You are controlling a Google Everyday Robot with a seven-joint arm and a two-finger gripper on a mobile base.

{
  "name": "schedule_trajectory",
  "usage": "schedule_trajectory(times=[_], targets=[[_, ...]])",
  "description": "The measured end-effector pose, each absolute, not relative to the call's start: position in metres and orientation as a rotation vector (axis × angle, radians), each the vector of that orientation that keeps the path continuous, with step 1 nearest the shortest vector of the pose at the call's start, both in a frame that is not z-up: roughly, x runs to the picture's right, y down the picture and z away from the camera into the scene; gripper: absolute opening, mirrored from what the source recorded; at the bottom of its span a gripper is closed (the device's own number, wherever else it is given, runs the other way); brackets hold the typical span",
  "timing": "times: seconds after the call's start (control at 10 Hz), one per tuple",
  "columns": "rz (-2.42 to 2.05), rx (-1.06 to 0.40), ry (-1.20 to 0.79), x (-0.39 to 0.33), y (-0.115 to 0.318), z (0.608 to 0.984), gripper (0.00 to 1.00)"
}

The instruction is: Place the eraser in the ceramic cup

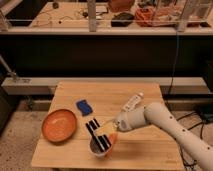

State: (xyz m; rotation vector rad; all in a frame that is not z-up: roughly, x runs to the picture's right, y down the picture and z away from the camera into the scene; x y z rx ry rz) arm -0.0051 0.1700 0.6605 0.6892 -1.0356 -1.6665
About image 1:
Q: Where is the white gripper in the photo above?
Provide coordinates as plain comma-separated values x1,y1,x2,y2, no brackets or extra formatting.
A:
86,107,149,149

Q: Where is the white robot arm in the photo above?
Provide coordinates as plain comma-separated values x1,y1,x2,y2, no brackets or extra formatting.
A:
86,102,213,171

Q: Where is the orange ceramic bowl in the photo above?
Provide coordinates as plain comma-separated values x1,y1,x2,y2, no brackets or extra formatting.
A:
41,109,77,143

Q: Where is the blue sponge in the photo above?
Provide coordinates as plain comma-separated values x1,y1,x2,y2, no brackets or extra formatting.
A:
76,100,93,116

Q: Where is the white tube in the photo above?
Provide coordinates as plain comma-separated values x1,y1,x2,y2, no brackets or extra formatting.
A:
122,92,144,112

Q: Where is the black round object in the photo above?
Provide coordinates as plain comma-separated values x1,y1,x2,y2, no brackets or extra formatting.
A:
111,12,134,27

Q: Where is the wooden bench shelf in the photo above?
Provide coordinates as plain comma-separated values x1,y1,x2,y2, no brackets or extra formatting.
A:
0,0,213,35

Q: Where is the blue cable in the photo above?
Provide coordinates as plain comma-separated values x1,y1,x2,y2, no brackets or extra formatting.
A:
166,31,181,96

